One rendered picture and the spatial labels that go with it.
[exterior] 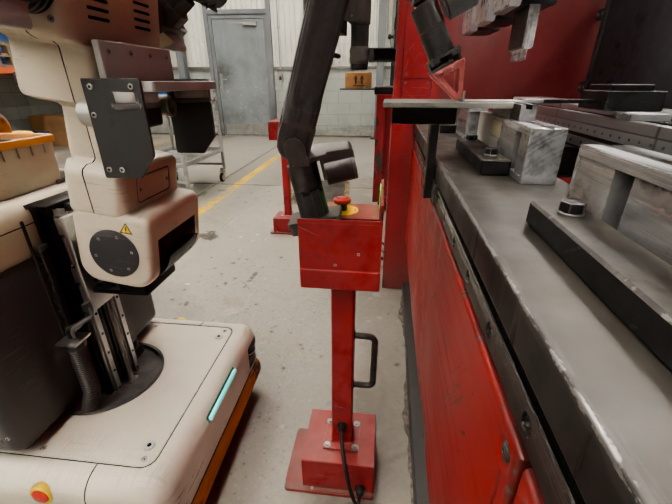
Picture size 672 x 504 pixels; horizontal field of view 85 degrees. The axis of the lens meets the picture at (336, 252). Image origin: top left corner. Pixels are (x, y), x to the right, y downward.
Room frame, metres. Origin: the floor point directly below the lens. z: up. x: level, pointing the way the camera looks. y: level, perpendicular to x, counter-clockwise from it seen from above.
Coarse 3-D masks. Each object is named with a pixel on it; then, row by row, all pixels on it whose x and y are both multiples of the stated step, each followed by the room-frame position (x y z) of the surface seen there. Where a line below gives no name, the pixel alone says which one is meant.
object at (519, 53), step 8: (528, 8) 0.85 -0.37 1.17; (536, 8) 0.84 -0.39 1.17; (520, 16) 0.89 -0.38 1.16; (528, 16) 0.84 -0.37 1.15; (536, 16) 0.84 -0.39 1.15; (512, 24) 0.94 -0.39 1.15; (520, 24) 0.88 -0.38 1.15; (528, 24) 0.84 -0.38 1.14; (536, 24) 0.84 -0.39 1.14; (512, 32) 0.93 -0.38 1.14; (520, 32) 0.87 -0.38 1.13; (528, 32) 0.84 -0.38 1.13; (512, 40) 0.92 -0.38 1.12; (520, 40) 0.86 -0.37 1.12; (528, 40) 0.84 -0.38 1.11; (512, 48) 0.91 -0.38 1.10; (520, 48) 0.85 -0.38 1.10; (528, 48) 0.84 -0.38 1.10; (512, 56) 0.93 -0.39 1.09; (520, 56) 0.87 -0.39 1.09
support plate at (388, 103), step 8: (384, 104) 0.84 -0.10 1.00; (392, 104) 0.83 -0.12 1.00; (400, 104) 0.83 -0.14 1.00; (408, 104) 0.83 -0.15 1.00; (416, 104) 0.83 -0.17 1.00; (424, 104) 0.82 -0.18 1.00; (432, 104) 0.82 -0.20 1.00; (440, 104) 0.82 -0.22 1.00; (448, 104) 0.82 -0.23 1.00; (456, 104) 0.82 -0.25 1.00; (464, 104) 0.81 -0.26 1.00; (472, 104) 0.81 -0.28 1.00; (480, 104) 0.81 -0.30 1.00; (488, 104) 0.81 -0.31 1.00; (496, 104) 0.81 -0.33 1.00; (504, 104) 0.80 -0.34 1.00; (512, 104) 0.80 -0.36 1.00
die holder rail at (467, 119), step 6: (462, 108) 1.28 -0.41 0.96; (468, 108) 1.19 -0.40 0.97; (474, 108) 1.19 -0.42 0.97; (480, 108) 1.19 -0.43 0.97; (486, 108) 1.18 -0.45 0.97; (456, 114) 1.40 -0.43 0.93; (462, 114) 1.29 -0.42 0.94; (468, 114) 1.20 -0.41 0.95; (474, 114) 1.20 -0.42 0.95; (456, 120) 1.40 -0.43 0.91; (462, 120) 1.27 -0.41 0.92; (468, 120) 1.20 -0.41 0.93; (474, 120) 1.20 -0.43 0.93; (456, 126) 1.37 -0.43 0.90; (462, 126) 1.26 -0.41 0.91; (468, 126) 1.20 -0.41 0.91; (474, 126) 1.20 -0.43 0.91; (456, 132) 1.33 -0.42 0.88; (462, 132) 1.24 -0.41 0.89; (468, 132) 1.20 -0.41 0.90; (474, 132) 1.20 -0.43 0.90
